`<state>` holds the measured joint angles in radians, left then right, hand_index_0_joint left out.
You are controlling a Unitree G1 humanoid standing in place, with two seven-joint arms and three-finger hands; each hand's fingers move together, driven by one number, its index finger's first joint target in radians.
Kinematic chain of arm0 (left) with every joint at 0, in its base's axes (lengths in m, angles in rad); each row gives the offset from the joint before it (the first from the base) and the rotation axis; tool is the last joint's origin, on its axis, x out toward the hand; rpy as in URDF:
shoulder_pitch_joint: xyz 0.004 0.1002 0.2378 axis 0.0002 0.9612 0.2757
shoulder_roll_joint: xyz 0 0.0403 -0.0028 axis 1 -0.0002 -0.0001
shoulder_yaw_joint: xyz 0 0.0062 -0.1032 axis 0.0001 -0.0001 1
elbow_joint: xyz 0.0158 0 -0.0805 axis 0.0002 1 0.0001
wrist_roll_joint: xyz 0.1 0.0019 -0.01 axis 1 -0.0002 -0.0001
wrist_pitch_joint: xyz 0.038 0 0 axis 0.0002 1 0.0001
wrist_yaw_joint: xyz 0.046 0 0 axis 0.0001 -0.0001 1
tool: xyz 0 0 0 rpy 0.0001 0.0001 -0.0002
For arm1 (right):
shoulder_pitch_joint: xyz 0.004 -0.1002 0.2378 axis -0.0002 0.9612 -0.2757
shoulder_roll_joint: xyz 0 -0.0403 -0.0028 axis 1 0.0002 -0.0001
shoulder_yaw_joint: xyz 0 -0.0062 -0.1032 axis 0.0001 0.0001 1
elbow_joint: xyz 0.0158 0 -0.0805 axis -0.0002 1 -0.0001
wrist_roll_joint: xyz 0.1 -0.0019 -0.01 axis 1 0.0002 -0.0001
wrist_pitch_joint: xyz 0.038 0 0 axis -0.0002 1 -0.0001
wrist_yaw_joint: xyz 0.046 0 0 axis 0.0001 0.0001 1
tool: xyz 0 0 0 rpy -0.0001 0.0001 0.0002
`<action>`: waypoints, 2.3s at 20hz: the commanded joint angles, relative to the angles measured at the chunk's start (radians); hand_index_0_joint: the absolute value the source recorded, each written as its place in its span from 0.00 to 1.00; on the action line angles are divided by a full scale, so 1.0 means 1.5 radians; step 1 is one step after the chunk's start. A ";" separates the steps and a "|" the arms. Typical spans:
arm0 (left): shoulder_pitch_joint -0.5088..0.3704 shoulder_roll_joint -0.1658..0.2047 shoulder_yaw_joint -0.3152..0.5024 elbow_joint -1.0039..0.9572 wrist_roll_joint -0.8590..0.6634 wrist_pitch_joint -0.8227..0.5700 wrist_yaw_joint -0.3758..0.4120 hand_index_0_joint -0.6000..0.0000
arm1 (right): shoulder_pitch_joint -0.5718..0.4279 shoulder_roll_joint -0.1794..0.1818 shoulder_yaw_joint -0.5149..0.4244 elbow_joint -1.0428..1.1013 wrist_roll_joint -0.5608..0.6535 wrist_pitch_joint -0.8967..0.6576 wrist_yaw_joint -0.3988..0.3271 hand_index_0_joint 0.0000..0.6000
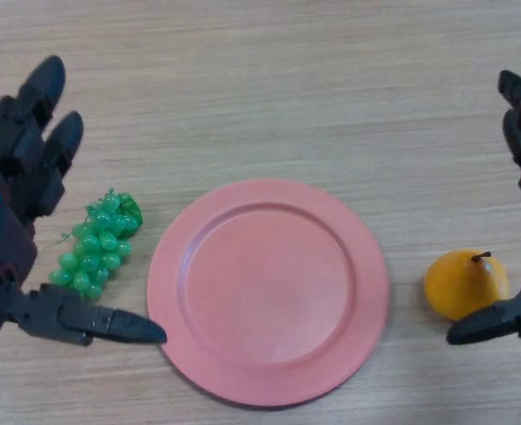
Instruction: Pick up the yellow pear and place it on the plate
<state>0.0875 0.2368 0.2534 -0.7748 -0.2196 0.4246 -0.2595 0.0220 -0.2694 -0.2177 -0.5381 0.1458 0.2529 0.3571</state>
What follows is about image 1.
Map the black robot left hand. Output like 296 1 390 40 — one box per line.
0 55 168 349

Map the yellow pear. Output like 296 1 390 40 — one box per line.
424 250 511 322

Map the pink round plate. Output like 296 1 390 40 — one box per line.
146 178 391 397

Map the green plastic grape bunch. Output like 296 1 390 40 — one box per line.
43 188 144 303

